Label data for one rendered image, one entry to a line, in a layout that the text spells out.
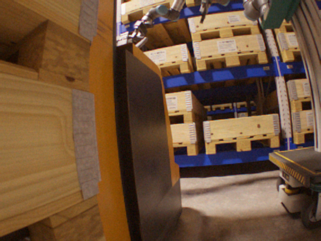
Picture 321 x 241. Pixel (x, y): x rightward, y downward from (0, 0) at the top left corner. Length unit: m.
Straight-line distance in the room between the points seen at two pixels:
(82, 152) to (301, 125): 2.00
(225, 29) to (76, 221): 2.12
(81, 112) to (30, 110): 0.12
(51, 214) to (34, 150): 0.11
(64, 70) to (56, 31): 0.08
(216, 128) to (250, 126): 0.35
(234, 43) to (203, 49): 0.36
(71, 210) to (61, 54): 0.28
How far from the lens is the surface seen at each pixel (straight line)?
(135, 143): 0.56
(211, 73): 2.01
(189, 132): 1.88
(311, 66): 1.35
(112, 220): 0.55
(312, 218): 1.03
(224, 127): 1.86
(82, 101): 0.37
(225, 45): 2.07
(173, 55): 2.09
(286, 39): 2.26
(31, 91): 0.30
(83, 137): 0.36
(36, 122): 0.29
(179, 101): 1.91
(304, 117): 2.11
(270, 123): 1.94
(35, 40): 0.38
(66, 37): 0.38
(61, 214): 0.33
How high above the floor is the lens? 0.56
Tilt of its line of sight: 3 degrees up
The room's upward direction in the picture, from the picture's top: 5 degrees counter-clockwise
